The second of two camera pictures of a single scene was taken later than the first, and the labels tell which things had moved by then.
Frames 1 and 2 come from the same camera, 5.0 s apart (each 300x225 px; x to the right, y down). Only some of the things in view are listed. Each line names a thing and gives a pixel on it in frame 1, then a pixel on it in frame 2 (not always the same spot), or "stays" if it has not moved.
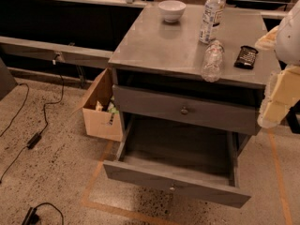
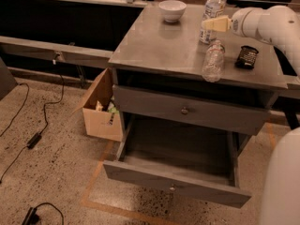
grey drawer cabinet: (189, 85) stays
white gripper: (289, 38) to (243, 23)
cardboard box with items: (102, 118) stays
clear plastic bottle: (213, 15) stays
